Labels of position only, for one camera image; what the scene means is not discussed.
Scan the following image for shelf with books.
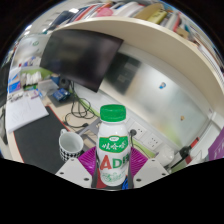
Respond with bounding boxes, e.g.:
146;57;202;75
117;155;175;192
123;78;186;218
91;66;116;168
43;0;224;118

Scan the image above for silver laptop stand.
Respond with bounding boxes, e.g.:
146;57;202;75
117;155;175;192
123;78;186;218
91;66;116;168
78;118;101;148

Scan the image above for clear plastic box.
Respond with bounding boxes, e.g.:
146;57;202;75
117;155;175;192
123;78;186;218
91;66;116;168
37;79;59;98

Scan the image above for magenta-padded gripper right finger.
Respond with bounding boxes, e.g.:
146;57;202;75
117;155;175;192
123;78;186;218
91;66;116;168
128;146;170;190

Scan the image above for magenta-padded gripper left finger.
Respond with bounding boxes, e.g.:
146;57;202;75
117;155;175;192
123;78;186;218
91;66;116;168
54;146;101;190

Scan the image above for white round jar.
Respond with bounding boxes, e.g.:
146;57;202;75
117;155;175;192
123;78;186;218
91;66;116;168
155;144;176;166

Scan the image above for tangled black cables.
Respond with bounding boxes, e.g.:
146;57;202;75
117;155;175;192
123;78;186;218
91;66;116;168
63;79;101;129

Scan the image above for white wall socket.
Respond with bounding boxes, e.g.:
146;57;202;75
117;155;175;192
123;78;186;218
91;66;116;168
143;133;163;151
128;121;147;140

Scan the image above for white drink bottle green cap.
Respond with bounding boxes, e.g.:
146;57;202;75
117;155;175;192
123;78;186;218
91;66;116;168
95;104;131;188

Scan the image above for small blue device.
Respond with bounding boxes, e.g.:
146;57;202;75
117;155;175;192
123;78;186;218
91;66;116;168
52;87;72;102

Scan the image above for black red-edged desk mat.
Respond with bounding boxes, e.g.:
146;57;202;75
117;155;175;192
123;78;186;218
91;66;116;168
13;105;88;174

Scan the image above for white open notebook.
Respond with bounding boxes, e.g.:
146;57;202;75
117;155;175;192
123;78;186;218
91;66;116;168
4;94;50;134

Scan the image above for black white checkered mug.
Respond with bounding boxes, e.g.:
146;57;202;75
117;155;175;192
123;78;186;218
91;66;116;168
58;129;85;163

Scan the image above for dark wine bottle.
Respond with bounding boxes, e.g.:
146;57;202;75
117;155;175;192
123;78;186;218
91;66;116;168
169;136;201;171

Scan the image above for black computer monitor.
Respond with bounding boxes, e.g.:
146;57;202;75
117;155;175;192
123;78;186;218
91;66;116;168
39;28;125;93

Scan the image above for purple hanging pennant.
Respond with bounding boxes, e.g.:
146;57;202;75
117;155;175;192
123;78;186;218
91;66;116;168
207;126;224;162

